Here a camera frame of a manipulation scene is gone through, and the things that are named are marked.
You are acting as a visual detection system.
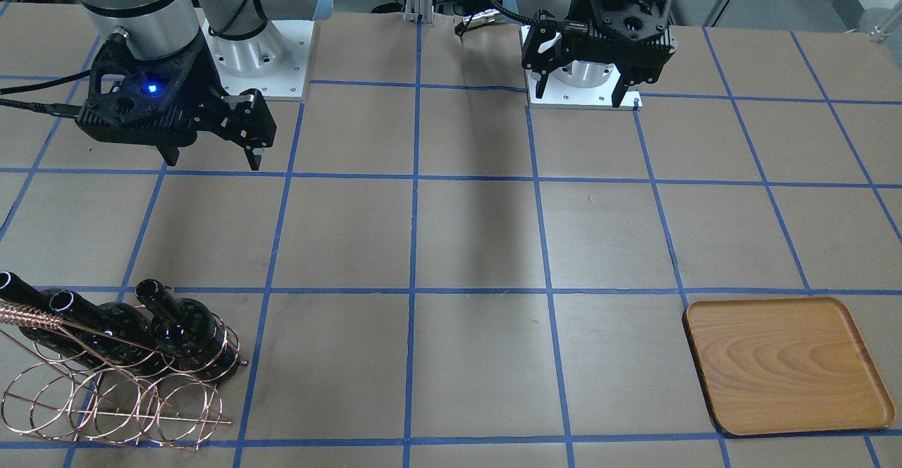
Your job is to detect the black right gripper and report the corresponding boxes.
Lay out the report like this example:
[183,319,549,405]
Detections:
[76,35,264,171]

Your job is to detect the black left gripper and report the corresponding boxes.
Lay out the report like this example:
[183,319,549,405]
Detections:
[534,0,679,109]

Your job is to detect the dark wine bottle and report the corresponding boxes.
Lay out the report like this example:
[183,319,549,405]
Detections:
[49,290,170,377]

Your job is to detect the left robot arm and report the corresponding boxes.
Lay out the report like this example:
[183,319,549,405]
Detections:
[502,0,679,111]

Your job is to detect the dark wine bottle end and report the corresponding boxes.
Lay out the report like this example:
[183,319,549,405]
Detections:
[0,271,89,359]
[135,278,239,384]

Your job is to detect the wooden tray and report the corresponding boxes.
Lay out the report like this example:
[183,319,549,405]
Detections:
[684,297,896,436]

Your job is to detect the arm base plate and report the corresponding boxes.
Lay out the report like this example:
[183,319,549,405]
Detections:
[524,32,642,111]
[201,19,315,101]

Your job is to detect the copper wire bottle basket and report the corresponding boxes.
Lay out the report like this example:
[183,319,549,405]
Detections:
[2,343,230,450]

